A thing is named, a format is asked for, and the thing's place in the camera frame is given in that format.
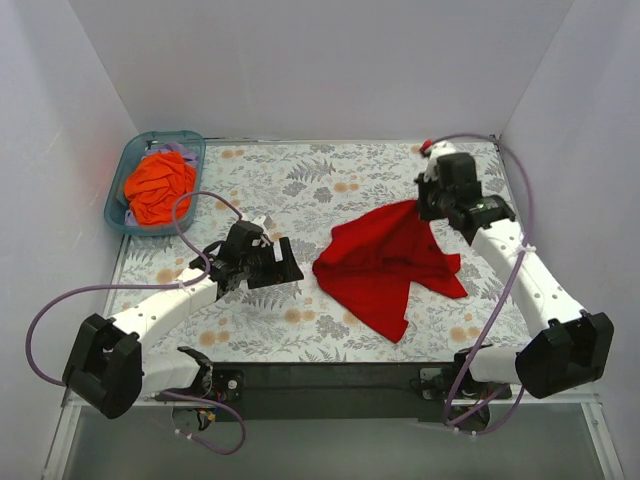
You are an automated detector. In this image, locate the red t shirt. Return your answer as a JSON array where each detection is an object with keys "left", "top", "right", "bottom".
[{"left": 312, "top": 200, "right": 467, "bottom": 343}]

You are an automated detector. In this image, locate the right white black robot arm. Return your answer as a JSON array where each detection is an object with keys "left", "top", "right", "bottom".
[{"left": 415, "top": 141, "right": 614, "bottom": 399}]

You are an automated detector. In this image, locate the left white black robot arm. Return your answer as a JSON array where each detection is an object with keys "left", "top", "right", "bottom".
[{"left": 63, "top": 220, "right": 304, "bottom": 419}]

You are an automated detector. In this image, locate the floral table mat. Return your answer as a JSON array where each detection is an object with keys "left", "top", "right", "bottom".
[{"left": 107, "top": 142, "right": 529, "bottom": 362}]

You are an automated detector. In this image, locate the orange t shirt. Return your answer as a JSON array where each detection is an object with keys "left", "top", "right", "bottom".
[{"left": 123, "top": 151, "right": 199, "bottom": 227}]

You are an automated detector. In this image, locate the teal plastic bin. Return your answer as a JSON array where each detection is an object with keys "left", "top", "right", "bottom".
[{"left": 104, "top": 130, "right": 206, "bottom": 237}]

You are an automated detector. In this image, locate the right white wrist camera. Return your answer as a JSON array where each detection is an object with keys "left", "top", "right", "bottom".
[{"left": 421, "top": 140, "right": 458, "bottom": 168}]

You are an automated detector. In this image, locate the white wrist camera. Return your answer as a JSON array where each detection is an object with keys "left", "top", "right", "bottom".
[
  {"left": 421, "top": 140, "right": 458, "bottom": 168},
  {"left": 249, "top": 215, "right": 273, "bottom": 248}
]

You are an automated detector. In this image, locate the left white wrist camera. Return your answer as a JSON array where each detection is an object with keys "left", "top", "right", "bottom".
[{"left": 249, "top": 215, "right": 273, "bottom": 248}]

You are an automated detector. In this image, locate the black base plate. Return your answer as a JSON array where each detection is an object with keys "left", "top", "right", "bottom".
[{"left": 172, "top": 362, "right": 514, "bottom": 434}]

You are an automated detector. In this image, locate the aluminium frame rail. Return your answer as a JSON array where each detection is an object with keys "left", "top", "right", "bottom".
[{"left": 45, "top": 402, "right": 624, "bottom": 479}]

